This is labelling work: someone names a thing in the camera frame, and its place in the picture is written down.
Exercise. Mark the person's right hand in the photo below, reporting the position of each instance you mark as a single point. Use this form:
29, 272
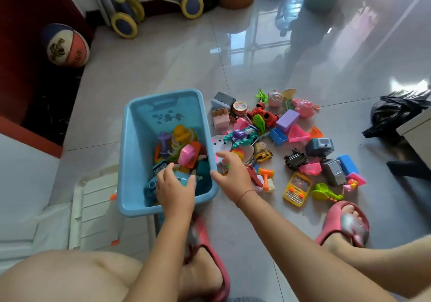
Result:
234, 177

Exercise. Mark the person's left hand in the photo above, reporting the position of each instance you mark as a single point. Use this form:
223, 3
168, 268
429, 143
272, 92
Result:
175, 195

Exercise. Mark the red toy plane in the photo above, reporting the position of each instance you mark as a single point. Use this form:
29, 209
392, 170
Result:
252, 175

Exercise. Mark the teal toy cube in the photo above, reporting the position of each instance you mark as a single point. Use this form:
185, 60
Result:
185, 178

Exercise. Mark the teal toy truck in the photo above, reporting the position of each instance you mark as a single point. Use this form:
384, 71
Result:
151, 187

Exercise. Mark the teal toy creature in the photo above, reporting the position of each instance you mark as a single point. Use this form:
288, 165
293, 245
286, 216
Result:
203, 173

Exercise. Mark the yellow toy race car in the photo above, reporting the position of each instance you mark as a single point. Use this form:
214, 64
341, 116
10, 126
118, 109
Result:
263, 157

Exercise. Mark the white bunny toy board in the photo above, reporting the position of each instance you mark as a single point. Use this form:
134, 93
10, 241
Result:
220, 143

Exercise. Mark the teal purple toy robot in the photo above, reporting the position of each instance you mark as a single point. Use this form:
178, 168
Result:
240, 136

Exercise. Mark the pink red toy block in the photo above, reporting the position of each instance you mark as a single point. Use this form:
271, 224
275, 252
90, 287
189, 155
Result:
187, 155

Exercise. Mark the blue plastic storage bin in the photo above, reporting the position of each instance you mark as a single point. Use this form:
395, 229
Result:
138, 160

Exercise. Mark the pink house-shaped toy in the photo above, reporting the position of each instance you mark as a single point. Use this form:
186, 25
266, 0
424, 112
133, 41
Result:
240, 124

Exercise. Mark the green oval toy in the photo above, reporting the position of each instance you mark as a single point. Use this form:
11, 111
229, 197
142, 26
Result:
259, 123

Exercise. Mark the yellow duck toy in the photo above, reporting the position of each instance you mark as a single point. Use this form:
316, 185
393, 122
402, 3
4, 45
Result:
182, 135

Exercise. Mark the black toy vehicle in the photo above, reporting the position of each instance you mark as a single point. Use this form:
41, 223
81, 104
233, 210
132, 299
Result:
296, 160

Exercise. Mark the yellow toy phone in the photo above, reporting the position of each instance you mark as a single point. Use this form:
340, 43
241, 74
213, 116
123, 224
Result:
298, 190

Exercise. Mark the red toy camera robot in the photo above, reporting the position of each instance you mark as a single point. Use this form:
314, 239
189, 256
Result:
267, 118

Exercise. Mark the round colourful toy drum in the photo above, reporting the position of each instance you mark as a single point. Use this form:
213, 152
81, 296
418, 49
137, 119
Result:
239, 109

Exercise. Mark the purple foam block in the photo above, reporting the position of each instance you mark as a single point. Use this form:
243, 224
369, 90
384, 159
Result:
287, 121

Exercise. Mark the grey toothed toy block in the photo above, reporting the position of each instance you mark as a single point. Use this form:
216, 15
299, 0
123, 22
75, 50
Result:
224, 99

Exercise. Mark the white plastic lid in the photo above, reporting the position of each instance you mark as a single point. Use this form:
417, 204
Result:
91, 210

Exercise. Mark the green toy airplane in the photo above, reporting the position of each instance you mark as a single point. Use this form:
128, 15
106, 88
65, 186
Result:
261, 95

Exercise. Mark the round pink pig toy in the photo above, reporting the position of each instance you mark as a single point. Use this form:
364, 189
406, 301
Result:
275, 98

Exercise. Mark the lime green toy scoop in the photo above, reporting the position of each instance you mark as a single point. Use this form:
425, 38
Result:
321, 192

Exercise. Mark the blue-grey toy appliance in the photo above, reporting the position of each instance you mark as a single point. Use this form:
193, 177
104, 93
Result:
320, 147

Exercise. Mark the small green toy piece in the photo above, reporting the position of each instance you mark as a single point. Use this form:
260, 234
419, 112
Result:
289, 104

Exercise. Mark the pink pig toy pot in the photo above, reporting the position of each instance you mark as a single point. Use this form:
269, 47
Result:
304, 108

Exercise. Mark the grey toy refrigerator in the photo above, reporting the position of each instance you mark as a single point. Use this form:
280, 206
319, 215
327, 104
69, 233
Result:
333, 172

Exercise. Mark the blue toy block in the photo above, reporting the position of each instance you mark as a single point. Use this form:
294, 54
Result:
347, 164

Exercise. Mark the small pink yellow toy figure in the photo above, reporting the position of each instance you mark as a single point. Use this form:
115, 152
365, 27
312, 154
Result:
350, 186

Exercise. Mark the person's left forearm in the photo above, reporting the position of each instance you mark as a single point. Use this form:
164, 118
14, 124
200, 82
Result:
161, 261

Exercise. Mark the person's right forearm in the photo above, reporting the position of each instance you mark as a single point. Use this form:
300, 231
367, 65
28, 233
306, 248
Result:
303, 254

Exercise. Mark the pink left slipper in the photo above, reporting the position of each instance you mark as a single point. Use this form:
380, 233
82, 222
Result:
203, 226

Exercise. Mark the pink slipper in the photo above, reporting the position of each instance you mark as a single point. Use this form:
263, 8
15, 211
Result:
203, 226
328, 224

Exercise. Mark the pink right slipper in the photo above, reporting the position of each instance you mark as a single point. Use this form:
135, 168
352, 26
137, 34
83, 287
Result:
328, 224

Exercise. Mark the grey knit garment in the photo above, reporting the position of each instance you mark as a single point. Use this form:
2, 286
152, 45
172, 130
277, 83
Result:
247, 300

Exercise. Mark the black plastic bag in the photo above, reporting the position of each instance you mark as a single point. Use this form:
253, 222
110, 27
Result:
387, 113

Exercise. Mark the black furniture foot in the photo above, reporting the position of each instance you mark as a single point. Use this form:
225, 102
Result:
404, 169

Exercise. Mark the yellow blue ride-on bike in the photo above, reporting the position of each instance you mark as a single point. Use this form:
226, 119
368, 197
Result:
192, 5

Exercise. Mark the striped basketball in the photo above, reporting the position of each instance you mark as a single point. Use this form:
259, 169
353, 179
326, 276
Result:
65, 47

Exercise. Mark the beige cabinet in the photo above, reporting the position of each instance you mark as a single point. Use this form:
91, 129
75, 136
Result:
417, 136

